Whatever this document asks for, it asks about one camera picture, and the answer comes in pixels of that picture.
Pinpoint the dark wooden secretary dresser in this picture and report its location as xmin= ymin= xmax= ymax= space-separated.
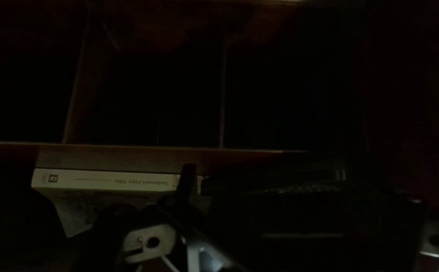
xmin=0 ymin=0 xmax=439 ymax=272

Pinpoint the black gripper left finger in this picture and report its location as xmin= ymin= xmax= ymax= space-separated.
xmin=158 ymin=162 xmax=242 ymax=272

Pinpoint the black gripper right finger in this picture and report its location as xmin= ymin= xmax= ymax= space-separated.
xmin=379 ymin=195 xmax=428 ymax=272

